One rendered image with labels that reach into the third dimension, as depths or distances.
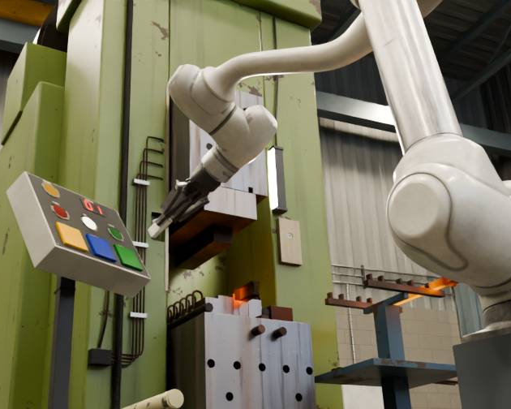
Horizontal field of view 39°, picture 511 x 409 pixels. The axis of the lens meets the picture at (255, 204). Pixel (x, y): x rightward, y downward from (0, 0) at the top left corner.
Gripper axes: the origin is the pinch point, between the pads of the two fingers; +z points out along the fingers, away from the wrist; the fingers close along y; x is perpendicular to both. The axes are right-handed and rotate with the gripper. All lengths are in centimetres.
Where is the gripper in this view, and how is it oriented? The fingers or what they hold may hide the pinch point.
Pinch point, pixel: (160, 226)
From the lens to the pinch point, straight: 190.7
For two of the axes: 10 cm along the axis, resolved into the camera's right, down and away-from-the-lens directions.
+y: 5.6, 3.1, 7.7
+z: -7.0, 6.8, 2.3
